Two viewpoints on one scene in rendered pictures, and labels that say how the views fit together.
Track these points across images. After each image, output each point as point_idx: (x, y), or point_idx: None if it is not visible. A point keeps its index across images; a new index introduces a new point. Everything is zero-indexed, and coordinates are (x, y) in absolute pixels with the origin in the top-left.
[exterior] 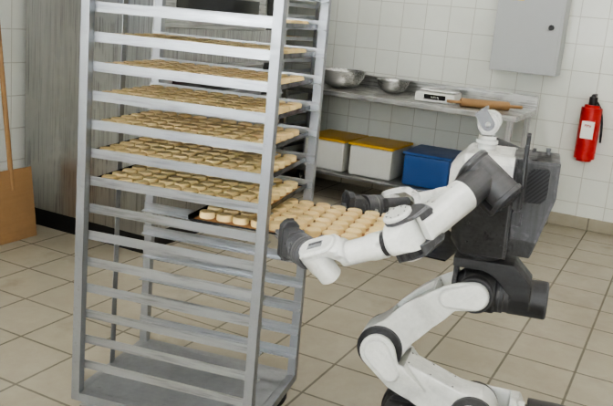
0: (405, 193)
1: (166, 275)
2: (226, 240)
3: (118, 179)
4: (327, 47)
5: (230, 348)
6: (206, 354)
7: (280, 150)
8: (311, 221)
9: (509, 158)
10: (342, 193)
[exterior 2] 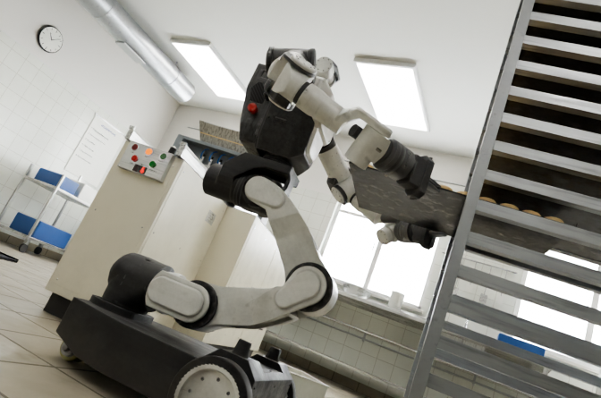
0: (360, 119)
1: (539, 327)
2: (578, 303)
3: None
4: (516, 26)
5: (447, 360)
6: None
7: (531, 149)
8: None
9: None
10: (434, 163)
